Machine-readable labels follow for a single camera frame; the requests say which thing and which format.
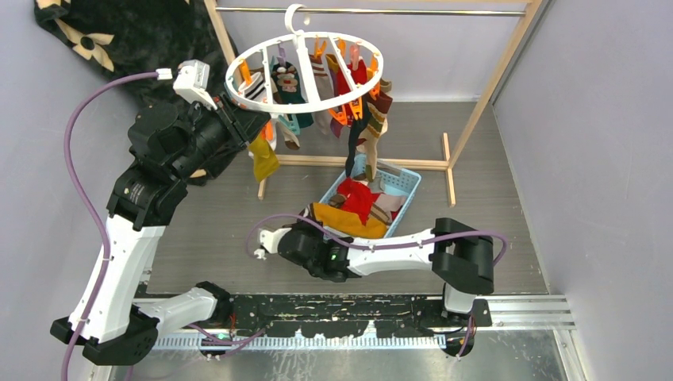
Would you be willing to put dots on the orange open hanger clip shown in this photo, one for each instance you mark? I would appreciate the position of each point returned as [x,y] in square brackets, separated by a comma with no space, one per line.
[347,113]

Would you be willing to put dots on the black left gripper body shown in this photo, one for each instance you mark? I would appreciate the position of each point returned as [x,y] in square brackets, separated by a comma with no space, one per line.
[215,129]

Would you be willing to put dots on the black hanging sock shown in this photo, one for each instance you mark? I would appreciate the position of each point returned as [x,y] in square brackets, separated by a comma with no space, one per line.
[357,127]

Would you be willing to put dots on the light blue sock basket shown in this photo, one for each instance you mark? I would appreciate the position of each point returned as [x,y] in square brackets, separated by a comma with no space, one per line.
[397,187]

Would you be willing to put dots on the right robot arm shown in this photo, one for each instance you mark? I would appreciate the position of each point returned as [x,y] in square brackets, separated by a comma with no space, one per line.
[460,255]

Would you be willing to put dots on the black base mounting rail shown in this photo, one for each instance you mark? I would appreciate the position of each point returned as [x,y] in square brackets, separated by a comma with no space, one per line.
[344,315]

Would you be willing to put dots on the white round clip hanger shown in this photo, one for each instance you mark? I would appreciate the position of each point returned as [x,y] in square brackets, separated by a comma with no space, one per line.
[346,47]

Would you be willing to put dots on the metal hanging rod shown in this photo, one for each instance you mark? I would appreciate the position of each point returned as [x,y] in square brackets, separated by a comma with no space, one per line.
[458,13]

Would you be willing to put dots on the black floral fleece blanket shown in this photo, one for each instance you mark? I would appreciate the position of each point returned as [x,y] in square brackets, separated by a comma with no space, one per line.
[120,38]

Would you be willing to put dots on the orange hanger clip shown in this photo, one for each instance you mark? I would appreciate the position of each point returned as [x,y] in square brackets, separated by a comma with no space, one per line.
[347,113]
[268,131]

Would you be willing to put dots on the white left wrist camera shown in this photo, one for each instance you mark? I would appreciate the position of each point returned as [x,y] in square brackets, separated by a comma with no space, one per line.
[190,82]

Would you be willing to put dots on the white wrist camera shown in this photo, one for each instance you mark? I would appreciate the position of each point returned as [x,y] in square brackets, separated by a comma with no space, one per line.
[190,82]
[268,241]

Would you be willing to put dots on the green monkey face sock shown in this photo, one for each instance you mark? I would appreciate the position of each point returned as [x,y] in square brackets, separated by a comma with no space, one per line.
[286,79]

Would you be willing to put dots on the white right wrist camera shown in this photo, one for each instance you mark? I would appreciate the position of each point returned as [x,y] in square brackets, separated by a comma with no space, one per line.
[268,241]

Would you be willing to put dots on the red patterned hanging sock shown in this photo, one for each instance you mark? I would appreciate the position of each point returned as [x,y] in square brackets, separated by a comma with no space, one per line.
[359,76]

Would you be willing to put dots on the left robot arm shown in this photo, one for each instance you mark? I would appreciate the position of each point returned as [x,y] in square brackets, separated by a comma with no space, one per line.
[168,145]

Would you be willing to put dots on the brown striped hanging sock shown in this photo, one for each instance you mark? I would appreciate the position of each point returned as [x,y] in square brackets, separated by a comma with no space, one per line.
[376,110]

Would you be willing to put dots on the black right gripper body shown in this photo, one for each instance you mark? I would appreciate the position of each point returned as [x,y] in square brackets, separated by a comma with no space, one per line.
[310,231]

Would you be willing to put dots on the teal hanger clip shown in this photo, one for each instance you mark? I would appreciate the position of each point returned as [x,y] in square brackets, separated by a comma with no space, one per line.
[289,123]

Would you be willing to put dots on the mustard yellow sock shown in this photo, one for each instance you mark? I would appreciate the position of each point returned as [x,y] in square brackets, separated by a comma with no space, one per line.
[265,161]

